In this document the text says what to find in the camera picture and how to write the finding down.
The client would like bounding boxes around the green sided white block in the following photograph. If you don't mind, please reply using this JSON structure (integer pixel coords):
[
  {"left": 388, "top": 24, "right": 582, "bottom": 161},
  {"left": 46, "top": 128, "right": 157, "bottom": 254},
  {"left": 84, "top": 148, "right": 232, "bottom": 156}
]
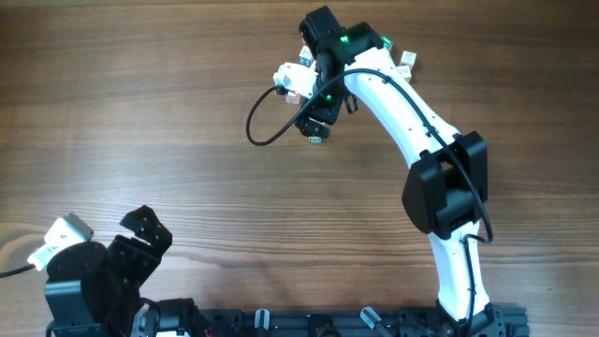
[{"left": 308, "top": 137, "right": 323, "bottom": 144}]

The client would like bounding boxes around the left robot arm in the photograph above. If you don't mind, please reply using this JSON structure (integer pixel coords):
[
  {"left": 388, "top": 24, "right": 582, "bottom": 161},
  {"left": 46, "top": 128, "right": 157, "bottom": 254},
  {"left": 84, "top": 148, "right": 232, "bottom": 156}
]
[{"left": 45, "top": 205, "right": 213, "bottom": 336}]

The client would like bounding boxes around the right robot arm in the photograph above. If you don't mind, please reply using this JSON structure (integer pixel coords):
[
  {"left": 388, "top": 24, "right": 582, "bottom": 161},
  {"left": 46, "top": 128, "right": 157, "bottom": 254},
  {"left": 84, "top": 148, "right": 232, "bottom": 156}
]
[{"left": 295, "top": 7, "right": 490, "bottom": 336}]

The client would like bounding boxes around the red A block lower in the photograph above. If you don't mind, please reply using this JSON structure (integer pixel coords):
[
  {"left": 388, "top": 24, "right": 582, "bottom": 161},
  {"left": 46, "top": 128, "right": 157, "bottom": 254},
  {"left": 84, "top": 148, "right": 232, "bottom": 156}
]
[{"left": 285, "top": 91, "right": 301, "bottom": 105}]

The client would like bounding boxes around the blue sided block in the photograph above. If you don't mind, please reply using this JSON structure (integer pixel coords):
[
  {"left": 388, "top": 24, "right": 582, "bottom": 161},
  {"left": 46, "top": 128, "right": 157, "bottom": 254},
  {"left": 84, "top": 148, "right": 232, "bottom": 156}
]
[{"left": 299, "top": 46, "right": 314, "bottom": 67}]

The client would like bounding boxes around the yellow sided block right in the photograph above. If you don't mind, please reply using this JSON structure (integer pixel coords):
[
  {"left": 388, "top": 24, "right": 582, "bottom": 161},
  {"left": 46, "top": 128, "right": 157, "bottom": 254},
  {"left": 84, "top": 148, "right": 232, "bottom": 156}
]
[{"left": 397, "top": 66, "right": 412, "bottom": 82}]

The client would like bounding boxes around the green letter block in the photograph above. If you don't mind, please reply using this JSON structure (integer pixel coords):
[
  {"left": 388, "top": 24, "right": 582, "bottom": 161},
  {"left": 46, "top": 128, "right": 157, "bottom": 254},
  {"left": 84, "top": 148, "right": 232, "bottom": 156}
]
[{"left": 382, "top": 37, "right": 393, "bottom": 51}]

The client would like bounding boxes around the plain block far right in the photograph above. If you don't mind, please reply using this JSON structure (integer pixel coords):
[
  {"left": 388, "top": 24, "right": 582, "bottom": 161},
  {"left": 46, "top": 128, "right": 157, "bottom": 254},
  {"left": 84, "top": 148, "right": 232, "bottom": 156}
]
[{"left": 400, "top": 51, "right": 417, "bottom": 69}]

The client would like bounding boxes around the left camera cable black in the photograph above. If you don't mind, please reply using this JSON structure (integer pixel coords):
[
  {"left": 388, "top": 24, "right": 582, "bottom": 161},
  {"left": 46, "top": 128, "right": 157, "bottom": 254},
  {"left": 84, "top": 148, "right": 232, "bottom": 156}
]
[{"left": 0, "top": 264, "right": 36, "bottom": 279}]

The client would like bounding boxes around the camera cable black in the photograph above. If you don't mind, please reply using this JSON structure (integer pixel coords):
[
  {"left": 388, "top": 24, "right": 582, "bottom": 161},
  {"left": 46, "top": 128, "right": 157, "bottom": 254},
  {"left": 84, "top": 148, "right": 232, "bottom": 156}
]
[
  {"left": 245, "top": 67, "right": 494, "bottom": 329},
  {"left": 0, "top": 264, "right": 36, "bottom": 279}
]

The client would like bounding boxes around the right camera cable black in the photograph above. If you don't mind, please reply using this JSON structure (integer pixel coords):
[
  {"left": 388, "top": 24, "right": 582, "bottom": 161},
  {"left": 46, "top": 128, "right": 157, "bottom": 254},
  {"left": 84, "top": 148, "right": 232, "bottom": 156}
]
[{"left": 245, "top": 67, "right": 494, "bottom": 329}]

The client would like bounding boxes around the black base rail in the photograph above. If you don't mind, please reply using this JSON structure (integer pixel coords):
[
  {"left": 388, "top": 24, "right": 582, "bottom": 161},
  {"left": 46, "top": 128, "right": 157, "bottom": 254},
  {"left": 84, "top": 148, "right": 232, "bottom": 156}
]
[{"left": 139, "top": 306, "right": 533, "bottom": 337}]

